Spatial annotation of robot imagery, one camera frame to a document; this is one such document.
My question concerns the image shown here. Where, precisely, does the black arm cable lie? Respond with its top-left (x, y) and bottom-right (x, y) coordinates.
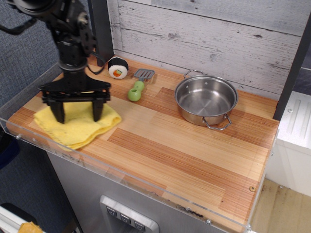
top-left (0, 18), bottom-right (37, 36)

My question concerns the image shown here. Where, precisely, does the white appliance on right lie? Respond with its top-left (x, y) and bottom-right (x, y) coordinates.
top-left (266, 91), bottom-right (311, 196)

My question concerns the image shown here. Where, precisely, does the dark vertical frame post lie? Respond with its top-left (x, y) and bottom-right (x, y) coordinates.
top-left (87, 0), bottom-right (114, 66)

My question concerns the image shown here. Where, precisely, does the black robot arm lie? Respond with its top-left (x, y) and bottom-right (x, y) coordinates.
top-left (0, 0), bottom-right (111, 123)

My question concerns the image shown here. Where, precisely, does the plush sushi roll toy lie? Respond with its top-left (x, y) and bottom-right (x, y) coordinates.
top-left (108, 57), bottom-right (129, 79)

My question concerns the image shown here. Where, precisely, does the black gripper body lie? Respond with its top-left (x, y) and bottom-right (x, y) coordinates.
top-left (38, 68), bottom-right (111, 104)

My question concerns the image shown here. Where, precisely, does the green handled toy spatula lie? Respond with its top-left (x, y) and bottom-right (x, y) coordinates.
top-left (127, 68), bottom-right (155, 102)

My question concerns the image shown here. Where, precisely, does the clear acrylic guard rail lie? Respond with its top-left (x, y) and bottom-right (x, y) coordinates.
top-left (6, 65), bottom-right (278, 233)

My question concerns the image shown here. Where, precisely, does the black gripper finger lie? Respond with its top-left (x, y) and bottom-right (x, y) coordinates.
top-left (50, 102), bottom-right (65, 124)
top-left (92, 100), bottom-right (104, 122)

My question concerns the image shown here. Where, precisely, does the stainless steel pot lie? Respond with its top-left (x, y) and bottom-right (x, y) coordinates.
top-left (174, 70), bottom-right (239, 131)

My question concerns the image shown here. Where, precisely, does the yellow towel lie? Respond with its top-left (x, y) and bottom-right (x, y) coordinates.
top-left (34, 102), bottom-right (121, 150)

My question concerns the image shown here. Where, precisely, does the dark right frame post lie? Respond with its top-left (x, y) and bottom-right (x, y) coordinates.
top-left (273, 15), bottom-right (311, 121)

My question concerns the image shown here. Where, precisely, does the yellow object bottom left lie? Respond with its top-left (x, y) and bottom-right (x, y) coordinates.
top-left (18, 222), bottom-right (43, 233)

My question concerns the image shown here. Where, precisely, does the silver dispenser panel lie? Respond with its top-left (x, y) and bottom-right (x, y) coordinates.
top-left (100, 195), bottom-right (159, 233)

